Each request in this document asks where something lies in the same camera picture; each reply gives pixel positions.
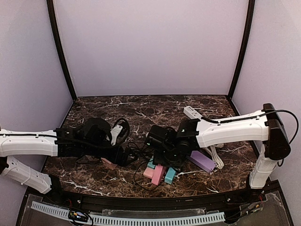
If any pink cube socket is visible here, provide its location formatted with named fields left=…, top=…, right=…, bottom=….
left=101, top=158, right=117, bottom=170

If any small teal adapter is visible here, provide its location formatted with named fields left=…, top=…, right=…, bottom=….
left=147, top=158, right=156, bottom=169

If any small salmon pink adapter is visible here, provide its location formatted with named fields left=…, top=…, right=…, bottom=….
left=143, top=167, right=154, bottom=179

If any pink power strip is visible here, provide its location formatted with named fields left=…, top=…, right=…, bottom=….
left=151, top=165, right=166, bottom=186

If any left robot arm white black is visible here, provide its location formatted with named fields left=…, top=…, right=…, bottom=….
left=0, top=119, right=130, bottom=194

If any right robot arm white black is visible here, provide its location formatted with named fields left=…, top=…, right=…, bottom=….
left=144, top=103, right=291, bottom=189

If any teal power strip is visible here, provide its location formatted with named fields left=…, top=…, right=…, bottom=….
left=164, top=168, right=176, bottom=185

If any purple power strip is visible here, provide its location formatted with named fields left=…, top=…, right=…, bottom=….
left=186, top=151, right=216, bottom=173

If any white power strip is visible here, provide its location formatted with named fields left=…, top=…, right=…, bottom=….
left=183, top=106, right=202, bottom=119

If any small circuit board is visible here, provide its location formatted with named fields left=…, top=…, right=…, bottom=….
left=68, top=210, right=89, bottom=222

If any black cable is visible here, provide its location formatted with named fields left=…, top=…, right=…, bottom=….
left=124, top=141, right=165, bottom=192

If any white power strip cable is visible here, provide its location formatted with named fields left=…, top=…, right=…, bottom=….
left=208, top=143, right=224, bottom=170

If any white slotted cable duct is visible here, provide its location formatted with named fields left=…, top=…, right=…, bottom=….
left=31, top=201, right=225, bottom=226

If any left black frame post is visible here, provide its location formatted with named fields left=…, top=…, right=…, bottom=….
left=46, top=0, right=77, bottom=102

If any black frame post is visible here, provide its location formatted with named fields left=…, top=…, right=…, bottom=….
left=227, top=0, right=255, bottom=102
left=46, top=0, right=77, bottom=102

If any right black frame post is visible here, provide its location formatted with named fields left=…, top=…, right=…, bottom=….
left=227, top=0, right=255, bottom=102

